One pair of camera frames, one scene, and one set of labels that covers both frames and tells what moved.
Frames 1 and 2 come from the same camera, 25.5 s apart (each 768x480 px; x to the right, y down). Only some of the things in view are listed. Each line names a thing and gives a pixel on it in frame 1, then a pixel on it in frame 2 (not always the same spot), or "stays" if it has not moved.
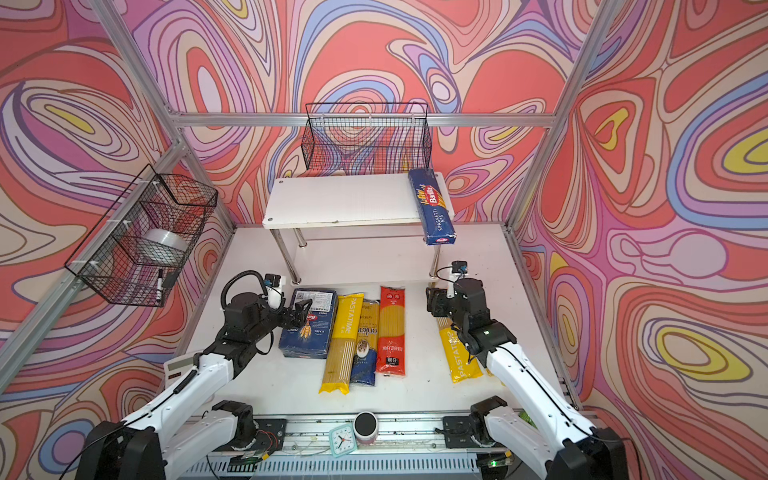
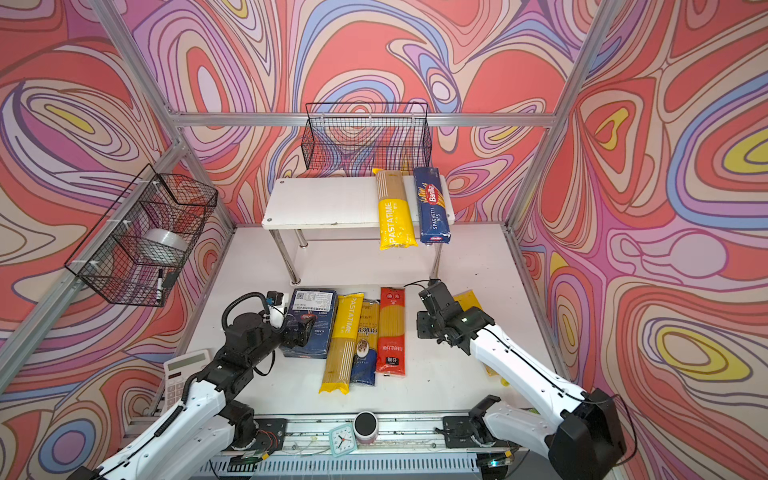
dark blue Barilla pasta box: (314, 337) stays
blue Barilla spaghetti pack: (435, 217) stays
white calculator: (174, 369) stays
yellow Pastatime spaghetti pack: (457, 353) to (395, 227)
